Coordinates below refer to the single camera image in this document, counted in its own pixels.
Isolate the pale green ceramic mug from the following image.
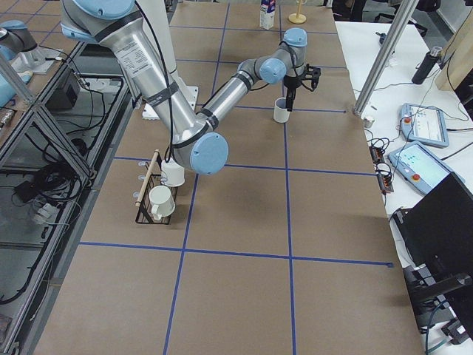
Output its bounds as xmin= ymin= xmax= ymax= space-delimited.
xmin=273 ymin=98 xmax=290 ymax=124

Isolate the white paper cup upper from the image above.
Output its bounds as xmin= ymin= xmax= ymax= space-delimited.
xmin=161 ymin=159 xmax=185 ymax=187

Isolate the blue white milk carton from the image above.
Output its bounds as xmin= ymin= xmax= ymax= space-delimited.
xmin=259 ymin=0 xmax=276 ymax=30

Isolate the blue teach pendant near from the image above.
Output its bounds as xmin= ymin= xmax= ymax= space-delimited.
xmin=388 ymin=141 xmax=453 ymax=195

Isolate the white paper cup lower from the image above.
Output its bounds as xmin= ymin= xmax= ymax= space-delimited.
xmin=148 ymin=185 xmax=175 ymax=220

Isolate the black power strip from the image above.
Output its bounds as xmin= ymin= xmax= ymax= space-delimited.
xmin=369 ymin=146 xmax=394 ymax=195

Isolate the blue teach pendant far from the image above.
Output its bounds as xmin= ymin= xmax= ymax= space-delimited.
xmin=400 ymin=103 xmax=449 ymax=148

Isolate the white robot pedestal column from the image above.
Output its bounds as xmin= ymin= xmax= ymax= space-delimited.
xmin=142 ymin=0 xmax=199 ymax=122

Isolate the small metal cup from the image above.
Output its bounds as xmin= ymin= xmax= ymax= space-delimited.
xmin=363 ymin=115 xmax=375 ymax=129

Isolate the black wire cup rack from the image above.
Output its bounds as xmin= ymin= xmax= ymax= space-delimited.
xmin=135 ymin=149 xmax=178 ymax=225

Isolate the black bottle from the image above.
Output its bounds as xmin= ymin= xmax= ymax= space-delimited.
xmin=411 ymin=46 xmax=442 ymax=84

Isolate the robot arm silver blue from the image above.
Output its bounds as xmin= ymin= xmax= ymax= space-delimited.
xmin=61 ymin=1 xmax=308 ymax=175

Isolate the blue teach pendant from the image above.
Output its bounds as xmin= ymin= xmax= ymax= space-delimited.
xmin=400 ymin=103 xmax=449 ymax=148
xmin=388 ymin=141 xmax=453 ymax=195

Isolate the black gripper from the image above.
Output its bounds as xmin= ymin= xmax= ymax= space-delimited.
xmin=283 ymin=75 xmax=302 ymax=112

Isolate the aluminium frame post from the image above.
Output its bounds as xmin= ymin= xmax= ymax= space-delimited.
xmin=353 ymin=0 xmax=418 ymax=117

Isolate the white paper cup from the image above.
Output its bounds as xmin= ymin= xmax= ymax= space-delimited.
xmin=161 ymin=159 xmax=185 ymax=187
xmin=148 ymin=185 xmax=175 ymax=220

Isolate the wooden cup tree stand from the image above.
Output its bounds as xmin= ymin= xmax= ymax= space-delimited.
xmin=287 ymin=0 xmax=307 ymax=24

